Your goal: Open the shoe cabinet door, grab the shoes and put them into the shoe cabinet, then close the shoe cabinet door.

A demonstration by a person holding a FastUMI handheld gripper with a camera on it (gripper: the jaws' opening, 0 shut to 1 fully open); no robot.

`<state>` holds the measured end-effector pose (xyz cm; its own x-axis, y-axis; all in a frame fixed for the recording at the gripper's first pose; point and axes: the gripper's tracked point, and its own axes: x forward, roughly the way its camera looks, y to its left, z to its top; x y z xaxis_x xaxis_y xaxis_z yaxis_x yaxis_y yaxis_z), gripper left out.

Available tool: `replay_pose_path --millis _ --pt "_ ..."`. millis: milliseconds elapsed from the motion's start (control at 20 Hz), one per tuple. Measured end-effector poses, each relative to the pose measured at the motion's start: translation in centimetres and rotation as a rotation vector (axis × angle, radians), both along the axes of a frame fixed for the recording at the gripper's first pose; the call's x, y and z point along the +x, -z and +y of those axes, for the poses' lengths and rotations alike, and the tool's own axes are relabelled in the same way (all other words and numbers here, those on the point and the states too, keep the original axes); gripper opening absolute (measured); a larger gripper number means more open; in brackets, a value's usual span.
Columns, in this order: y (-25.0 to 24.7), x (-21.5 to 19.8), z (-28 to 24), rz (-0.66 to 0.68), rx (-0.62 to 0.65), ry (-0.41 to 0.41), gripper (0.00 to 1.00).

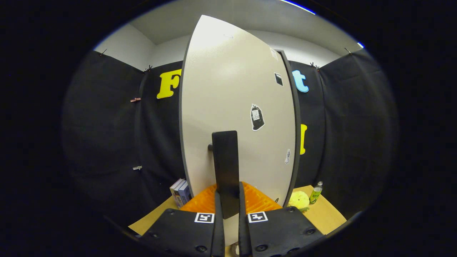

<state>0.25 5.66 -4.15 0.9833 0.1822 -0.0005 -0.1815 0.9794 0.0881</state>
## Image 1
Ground green drink bottle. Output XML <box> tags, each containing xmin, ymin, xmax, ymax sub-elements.
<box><xmin>309</xmin><ymin>181</ymin><xmax>324</xmax><ymax>205</ymax></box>

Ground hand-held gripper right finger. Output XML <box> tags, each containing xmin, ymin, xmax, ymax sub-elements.
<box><xmin>238</xmin><ymin>181</ymin><xmax>325</xmax><ymax>257</ymax></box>

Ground grey shoe cabinet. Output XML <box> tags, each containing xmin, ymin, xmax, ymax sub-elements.
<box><xmin>275</xmin><ymin>50</ymin><xmax>302</xmax><ymax>208</ymax></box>

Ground yellow pineapple plush toy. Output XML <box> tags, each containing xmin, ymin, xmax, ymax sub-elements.
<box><xmin>287</xmin><ymin>191</ymin><xmax>311</xmax><ymax>212</ymax></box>

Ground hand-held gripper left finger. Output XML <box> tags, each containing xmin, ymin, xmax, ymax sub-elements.
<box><xmin>139</xmin><ymin>182</ymin><xmax>226</xmax><ymax>257</ymax></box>

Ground white striped book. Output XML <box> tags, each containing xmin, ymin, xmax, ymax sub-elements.
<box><xmin>169</xmin><ymin>178</ymin><xmax>185</xmax><ymax>207</ymax></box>

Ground black backdrop cloth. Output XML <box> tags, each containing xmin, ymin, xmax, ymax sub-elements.
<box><xmin>61</xmin><ymin>46</ymin><xmax>399</xmax><ymax>229</ymax></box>

